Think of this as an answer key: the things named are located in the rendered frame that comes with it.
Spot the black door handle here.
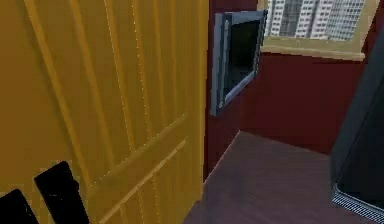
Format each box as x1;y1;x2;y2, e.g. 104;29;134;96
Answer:
0;160;91;224

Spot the yellow wooden room door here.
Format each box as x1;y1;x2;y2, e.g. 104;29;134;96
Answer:
0;0;210;224

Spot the yellow framed window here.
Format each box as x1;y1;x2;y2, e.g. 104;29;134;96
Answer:
256;0;381;62

